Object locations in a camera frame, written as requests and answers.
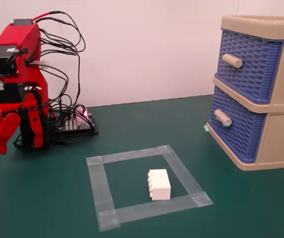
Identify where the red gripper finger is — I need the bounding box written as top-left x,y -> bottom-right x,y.
0,112 -> 22,155
29,109 -> 44,149

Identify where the red and black power cable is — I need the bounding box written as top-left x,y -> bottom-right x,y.
31,10 -> 63,23

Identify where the white building block cube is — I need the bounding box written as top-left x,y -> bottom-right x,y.
147,169 -> 171,201

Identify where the blue woven drawer taped knob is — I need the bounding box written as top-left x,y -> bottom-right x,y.
207,87 -> 268,164

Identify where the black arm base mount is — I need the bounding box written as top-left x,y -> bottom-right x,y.
13,119 -> 51,151

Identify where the white cable strap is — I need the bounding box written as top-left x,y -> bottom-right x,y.
29,59 -> 54,70

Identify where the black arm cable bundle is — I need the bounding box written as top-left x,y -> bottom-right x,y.
24,11 -> 87,117

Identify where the translucent tape strip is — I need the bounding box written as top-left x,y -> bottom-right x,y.
98,194 -> 214,228
86,156 -> 120,233
157,145 -> 214,208
86,145 -> 172,167

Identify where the blue woven drawer clean knob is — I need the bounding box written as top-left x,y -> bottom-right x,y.
216,29 -> 284,104

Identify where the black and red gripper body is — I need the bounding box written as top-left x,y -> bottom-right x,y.
0,74 -> 45,118

